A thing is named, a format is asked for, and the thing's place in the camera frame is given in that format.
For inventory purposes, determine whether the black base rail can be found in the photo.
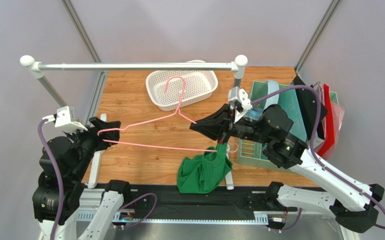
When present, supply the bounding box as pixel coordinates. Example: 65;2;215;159
131;184;299;221

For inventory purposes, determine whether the red plastic folder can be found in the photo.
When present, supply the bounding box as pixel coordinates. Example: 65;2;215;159
316;83;345;161

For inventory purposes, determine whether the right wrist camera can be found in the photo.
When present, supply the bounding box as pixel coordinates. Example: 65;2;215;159
227;86;253;115

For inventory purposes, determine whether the pink wire hanger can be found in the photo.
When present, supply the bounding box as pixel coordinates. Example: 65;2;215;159
98;71;233;158

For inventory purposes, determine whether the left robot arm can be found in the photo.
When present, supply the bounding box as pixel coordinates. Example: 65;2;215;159
32;114;131;240

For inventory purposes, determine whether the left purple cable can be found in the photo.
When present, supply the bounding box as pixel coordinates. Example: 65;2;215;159
38;118;65;240

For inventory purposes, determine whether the teal cutting mat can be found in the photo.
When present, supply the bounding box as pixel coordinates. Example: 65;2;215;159
278;89;307;141

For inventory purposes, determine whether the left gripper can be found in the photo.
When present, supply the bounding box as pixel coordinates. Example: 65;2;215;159
63;115;122;180

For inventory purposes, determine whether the white perforated plastic basket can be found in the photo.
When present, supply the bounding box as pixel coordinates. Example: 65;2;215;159
145;70;219;112

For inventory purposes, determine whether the black flat board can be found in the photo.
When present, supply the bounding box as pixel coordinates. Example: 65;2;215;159
295;88;328;140

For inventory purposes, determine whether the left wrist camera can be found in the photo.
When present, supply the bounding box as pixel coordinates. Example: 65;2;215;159
42;106;88;134

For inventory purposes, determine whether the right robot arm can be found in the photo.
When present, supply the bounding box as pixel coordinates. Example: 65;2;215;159
189;104;385;233

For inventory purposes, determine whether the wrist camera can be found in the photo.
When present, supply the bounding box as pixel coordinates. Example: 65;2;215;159
227;86;253;115
42;106;88;134

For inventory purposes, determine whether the green tank top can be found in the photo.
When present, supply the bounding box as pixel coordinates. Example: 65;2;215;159
176;143;233;194

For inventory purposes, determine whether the white clothes rack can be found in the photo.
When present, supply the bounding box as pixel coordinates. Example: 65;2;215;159
19;54;249;191

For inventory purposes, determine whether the green plastic crate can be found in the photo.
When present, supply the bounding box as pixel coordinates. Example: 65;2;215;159
237;84;325;170

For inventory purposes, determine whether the light blue round container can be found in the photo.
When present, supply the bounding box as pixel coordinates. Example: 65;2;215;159
245;80;280;120

